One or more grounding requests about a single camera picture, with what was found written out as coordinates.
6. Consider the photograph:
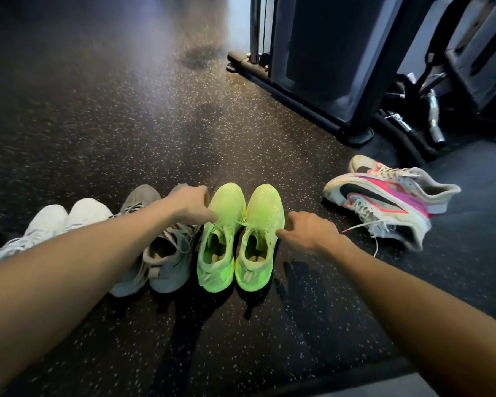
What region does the silver carabiner clip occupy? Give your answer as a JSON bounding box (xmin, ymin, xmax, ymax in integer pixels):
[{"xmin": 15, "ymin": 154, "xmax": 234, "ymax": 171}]
[{"xmin": 385, "ymin": 112, "xmax": 414, "ymax": 133}]

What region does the person's left hand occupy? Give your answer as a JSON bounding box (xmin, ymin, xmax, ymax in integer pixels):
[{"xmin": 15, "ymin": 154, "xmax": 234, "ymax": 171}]
[{"xmin": 165, "ymin": 185, "xmax": 218, "ymax": 226}]

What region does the person's left forearm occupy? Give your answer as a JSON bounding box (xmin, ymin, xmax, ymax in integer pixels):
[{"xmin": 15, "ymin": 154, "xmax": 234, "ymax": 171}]
[{"xmin": 0, "ymin": 199, "xmax": 175, "ymax": 397}]

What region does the black gym machine frame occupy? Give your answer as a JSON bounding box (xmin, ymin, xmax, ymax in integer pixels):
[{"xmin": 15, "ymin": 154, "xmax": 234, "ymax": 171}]
[{"xmin": 443, "ymin": 0, "xmax": 496, "ymax": 135}]

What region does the chrome cable handle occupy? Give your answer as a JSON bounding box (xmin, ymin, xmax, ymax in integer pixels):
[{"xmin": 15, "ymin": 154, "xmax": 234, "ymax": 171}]
[{"xmin": 421, "ymin": 88, "xmax": 447, "ymax": 150}]

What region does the neon green sneaker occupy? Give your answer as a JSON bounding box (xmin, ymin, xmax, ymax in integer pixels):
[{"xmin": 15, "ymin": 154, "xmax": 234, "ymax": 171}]
[
  {"xmin": 197, "ymin": 183, "xmax": 247, "ymax": 293},
  {"xmin": 235, "ymin": 184, "xmax": 286, "ymax": 293}
]

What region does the black cable gym machine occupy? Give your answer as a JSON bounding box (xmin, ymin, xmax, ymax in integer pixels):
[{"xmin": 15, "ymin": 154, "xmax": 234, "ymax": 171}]
[{"xmin": 226, "ymin": 0, "xmax": 439, "ymax": 148}]

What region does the person's right forearm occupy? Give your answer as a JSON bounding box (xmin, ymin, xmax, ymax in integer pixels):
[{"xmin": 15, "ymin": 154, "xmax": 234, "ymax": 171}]
[{"xmin": 333, "ymin": 236, "xmax": 496, "ymax": 397}]

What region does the white sneaker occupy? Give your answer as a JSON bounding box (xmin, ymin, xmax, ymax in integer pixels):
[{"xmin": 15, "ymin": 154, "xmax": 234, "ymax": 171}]
[
  {"xmin": 0, "ymin": 204, "xmax": 69, "ymax": 271},
  {"xmin": 63, "ymin": 197, "xmax": 115, "ymax": 233}
]

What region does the grey sneaker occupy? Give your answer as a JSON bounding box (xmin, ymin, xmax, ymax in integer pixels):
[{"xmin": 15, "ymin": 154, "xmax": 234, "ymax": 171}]
[
  {"xmin": 109, "ymin": 184, "xmax": 163, "ymax": 298},
  {"xmin": 148, "ymin": 184, "xmax": 202, "ymax": 294}
]

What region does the black padded bar attachment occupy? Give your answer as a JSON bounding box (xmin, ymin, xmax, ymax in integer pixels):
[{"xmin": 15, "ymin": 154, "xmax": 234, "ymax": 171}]
[{"xmin": 374, "ymin": 112, "xmax": 439, "ymax": 162}]

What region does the person's right hand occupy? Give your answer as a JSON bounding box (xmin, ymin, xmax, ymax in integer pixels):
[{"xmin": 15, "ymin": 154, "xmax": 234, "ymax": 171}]
[{"xmin": 276, "ymin": 211, "xmax": 349, "ymax": 257}]

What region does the white pink black running shoe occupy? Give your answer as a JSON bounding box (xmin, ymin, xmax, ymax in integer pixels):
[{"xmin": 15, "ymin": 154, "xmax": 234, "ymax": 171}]
[{"xmin": 322, "ymin": 173, "xmax": 432, "ymax": 253}]

